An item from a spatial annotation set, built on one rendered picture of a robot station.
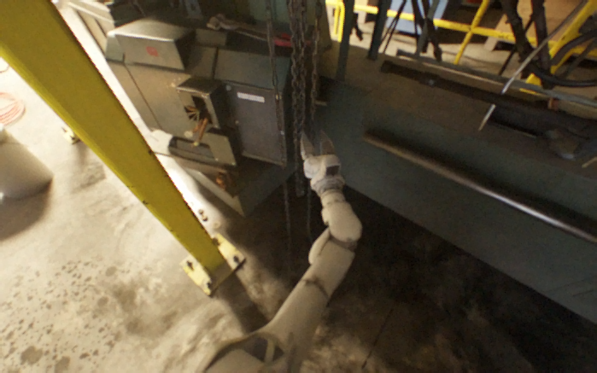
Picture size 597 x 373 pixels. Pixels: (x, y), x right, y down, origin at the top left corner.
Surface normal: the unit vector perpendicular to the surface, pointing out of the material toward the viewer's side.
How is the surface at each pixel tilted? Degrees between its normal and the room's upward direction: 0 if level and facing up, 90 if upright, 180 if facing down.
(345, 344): 0
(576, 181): 90
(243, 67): 45
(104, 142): 90
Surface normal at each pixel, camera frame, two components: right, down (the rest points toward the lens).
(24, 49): 0.78, 0.48
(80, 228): -0.01, -0.63
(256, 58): -0.25, 0.07
